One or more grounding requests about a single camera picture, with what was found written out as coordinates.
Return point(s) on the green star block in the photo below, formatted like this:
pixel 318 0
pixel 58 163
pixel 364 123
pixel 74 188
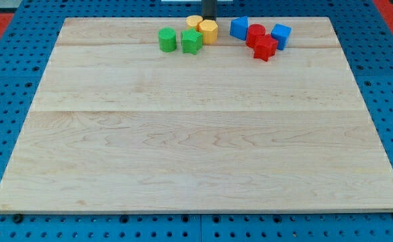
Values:
pixel 191 41

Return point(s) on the red star block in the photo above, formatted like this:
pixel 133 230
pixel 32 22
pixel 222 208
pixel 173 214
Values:
pixel 265 47

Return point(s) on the light wooden board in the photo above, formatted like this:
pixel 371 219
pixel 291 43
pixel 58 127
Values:
pixel 117 126

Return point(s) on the green cylinder block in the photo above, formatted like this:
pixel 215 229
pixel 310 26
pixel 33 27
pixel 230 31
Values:
pixel 167 39

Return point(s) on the yellow hexagon block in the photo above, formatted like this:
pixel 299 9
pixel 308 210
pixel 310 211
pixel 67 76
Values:
pixel 209 30

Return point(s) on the yellow cylinder block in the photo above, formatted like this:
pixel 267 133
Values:
pixel 193 21

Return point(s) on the blue triangle block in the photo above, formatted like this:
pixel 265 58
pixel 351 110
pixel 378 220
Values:
pixel 239 27

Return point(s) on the red cylinder block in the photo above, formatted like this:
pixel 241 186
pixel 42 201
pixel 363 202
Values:
pixel 254 31

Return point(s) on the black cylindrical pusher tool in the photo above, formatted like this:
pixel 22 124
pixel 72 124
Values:
pixel 209 9

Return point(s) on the blue cube block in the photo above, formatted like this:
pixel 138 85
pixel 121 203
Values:
pixel 281 33

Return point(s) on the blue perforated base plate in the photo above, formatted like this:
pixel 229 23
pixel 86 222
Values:
pixel 25 49

